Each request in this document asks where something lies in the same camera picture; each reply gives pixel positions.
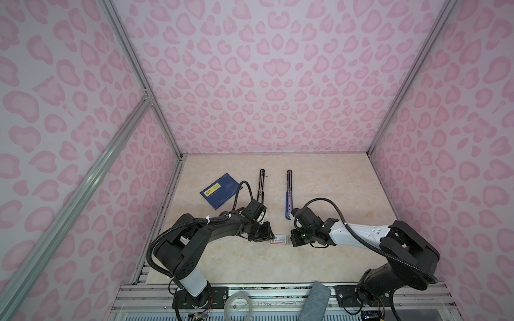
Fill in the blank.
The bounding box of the red white staple box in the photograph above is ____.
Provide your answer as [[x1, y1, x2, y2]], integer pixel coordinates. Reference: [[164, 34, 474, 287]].
[[270, 235, 287, 245]]

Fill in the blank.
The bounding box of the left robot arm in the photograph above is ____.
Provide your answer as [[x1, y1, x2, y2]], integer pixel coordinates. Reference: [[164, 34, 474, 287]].
[[146, 199, 274, 299]]

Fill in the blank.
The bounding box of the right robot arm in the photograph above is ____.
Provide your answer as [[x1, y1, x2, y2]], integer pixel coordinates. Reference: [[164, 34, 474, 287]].
[[291, 207, 440, 305]]

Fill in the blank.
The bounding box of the blue booklet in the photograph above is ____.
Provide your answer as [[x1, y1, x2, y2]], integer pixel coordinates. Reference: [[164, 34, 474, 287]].
[[199, 173, 240, 209]]

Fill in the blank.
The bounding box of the grey cloth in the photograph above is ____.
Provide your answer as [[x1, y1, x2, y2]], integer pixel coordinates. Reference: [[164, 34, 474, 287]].
[[298, 282, 331, 321]]

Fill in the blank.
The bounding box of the clear tape roll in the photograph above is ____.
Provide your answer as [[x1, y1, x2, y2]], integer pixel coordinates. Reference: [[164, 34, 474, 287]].
[[224, 291, 254, 321]]

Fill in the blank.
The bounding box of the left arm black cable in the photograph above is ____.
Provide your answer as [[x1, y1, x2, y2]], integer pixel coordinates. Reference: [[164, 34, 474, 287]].
[[145, 180, 254, 278]]

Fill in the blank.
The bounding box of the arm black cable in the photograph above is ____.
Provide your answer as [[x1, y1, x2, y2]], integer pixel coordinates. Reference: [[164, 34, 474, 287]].
[[145, 180, 254, 278], [292, 197, 439, 284]]

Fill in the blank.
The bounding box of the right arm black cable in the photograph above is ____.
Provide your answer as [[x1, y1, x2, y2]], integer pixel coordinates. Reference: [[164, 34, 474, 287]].
[[292, 197, 439, 284]]

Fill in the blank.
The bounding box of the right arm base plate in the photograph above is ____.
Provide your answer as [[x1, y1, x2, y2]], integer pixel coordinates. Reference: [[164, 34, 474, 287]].
[[334, 285, 389, 308]]

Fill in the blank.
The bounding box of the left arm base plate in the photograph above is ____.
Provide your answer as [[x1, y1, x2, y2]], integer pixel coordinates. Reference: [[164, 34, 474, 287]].
[[172, 284, 229, 310]]

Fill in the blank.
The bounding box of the aluminium frame rail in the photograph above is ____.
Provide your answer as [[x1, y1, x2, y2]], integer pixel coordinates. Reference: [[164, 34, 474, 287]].
[[0, 94, 153, 310]]

